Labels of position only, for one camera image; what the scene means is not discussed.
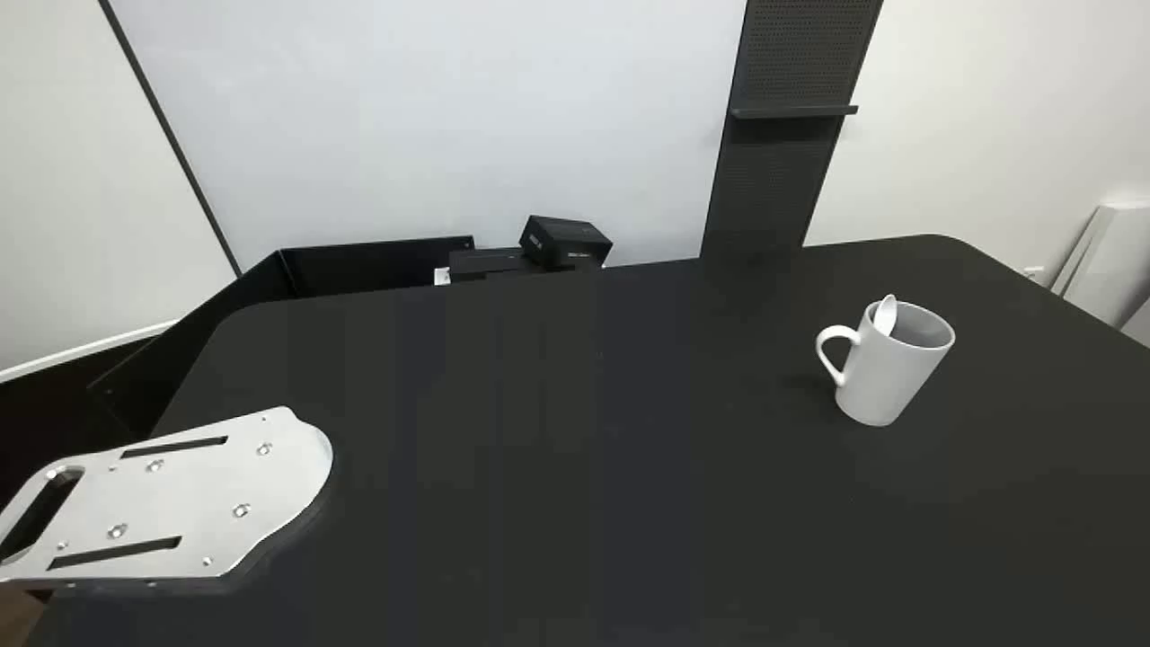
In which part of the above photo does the white plastic spoon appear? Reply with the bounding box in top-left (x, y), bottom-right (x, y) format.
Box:
top-left (869, 291), bottom-right (901, 342)

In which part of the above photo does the small black box device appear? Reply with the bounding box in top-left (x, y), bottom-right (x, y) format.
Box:
top-left (518, 212), bottom-right (613, 273)

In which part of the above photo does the black vertical pillar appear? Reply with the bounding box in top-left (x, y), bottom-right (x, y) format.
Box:
top-left (695, 0), bottom-right (886, 265)

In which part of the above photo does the white ceramic mug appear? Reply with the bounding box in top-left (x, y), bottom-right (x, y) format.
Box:
top-left (813, 291), bottom-right (960, 433)

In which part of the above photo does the silver metal mounting plate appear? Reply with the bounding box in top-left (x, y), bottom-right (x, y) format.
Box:
top-left (0, 401), bottom-right (337, 593)

